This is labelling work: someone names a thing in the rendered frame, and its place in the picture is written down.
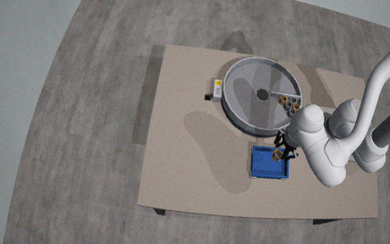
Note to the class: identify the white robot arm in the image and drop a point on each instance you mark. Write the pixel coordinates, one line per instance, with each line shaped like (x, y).
(310, 130)

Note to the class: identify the blue shallow tray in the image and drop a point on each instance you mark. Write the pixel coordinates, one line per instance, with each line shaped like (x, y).
(264, 167)

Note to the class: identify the dark grey metal cylinder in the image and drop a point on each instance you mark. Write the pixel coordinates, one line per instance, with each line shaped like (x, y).
(293, 99)
(287, 103)
(293, 111)

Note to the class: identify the bronze bushing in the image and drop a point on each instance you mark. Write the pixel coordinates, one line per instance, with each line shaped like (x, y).
(283, 97)
(296, 106)
(279, 154)

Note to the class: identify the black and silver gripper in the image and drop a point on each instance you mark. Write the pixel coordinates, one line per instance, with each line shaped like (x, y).
(287, 148)

